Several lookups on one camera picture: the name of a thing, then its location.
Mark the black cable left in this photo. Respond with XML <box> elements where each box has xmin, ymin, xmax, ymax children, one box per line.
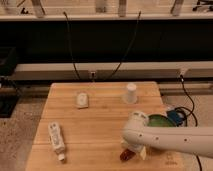
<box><xmin>63</xmin><ymin>11</ymin><xmax>82</xmax><ymax>81</ymax></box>

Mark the wall power outlet middle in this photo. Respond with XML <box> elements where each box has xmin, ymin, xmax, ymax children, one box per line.
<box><xmin>88</xmin><ymin>70</ymin><xmax>97</xmax><ymax>80</ymax></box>

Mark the green bowl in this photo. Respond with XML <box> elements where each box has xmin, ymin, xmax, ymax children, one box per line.
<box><xmin>148</xmin><ymin>114</ymin><xmax>176</xmax><ymax>127</ymax></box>

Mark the blue object beside table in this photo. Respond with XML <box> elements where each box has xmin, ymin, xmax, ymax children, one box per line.
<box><xmin>167</xmin><ymin>110</ymin><xmax>183</xmax><ymax>126</ymax></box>

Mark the black cable middle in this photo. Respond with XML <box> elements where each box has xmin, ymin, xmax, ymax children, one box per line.
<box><xmin>106</xmin><ymin>11</ymin><xmax>143</xmax><ymax>80</ymax></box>

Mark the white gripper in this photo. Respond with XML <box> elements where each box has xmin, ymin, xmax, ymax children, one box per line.
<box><xmin>121</xmin><ymin>140</ymin><xmax>147</xmax><ymax>160</ymax></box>

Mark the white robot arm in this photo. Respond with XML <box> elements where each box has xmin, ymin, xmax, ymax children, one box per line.
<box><xmin>122</xmin><ymin>111</ymin><xmax>213</xmax><ymax>158</ymax></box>

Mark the white paper cup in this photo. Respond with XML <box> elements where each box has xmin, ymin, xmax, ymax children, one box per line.
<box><xmin>123</xmin><ymin>83</ymin><xmax>137</xmax><ymax>104</ymax></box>

